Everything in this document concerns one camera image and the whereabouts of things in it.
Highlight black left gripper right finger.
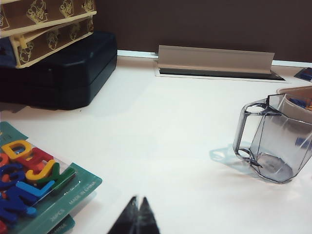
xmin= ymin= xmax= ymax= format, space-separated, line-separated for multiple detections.
xmin=135 ymin=196 xmax=161 ymax=234

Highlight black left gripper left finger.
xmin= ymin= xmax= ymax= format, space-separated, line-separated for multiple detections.
xmin=107 ymin=195 xmax=141 ymax=234

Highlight green packed letter Y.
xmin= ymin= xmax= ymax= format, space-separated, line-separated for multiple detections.
xmin=47 ymin=163 xmax=76 ymax=193

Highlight yellow packed letter J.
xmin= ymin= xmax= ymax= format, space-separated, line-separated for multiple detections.
xmin=25 ymin=159 xmax=57 ymax=185

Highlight light blue packed letter L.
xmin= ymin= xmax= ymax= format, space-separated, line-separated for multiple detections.
xmin=16 ymin=180 xmax=56 ymax=205

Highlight red packed letter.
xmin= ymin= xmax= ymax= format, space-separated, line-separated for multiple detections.
xmin=24 ymin=147 xmax=53 ymax=169

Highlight blue packed letter M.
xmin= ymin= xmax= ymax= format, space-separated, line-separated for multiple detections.
xmin=0 ymin=190 xmax=39 ymax=222

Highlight dark blue packed letter G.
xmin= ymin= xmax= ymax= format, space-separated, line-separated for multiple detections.
xmin=0 ymin=164 xmax=29 ymax=193

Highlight yellow packed letter D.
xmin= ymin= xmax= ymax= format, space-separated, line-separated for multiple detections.
xmin=1 ymin=140 xmax=34 ymax=160

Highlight dark blue plastic case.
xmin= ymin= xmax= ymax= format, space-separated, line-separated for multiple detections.
xmin=0 ymin=31 xmax=118 ymax=110

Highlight transparent grey plastic mug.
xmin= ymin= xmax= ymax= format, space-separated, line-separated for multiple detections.
xmin=233 ymin=94 xmax=312 ymax=184

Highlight beige pulp tray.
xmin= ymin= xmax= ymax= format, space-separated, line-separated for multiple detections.
xmin=276 ymin=85 xmax=312 ymax=117

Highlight brown patterned boxes stack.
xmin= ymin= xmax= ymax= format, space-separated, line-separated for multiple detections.
xmin=9 ymin=16 xmax=95 ymax=69

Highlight brown desk divider panel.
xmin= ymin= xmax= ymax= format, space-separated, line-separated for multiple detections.
xmin=94 ymin=0 xmax=312 ymax=61

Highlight stacked patterned gift boxes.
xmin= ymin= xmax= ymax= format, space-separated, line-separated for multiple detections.
xmin=0 ymin=0 xmax=98 ymax=39

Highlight grey desk cable port lid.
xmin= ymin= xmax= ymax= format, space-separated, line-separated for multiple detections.
xmin=155 ymin=44 xmax=286 ymax=83

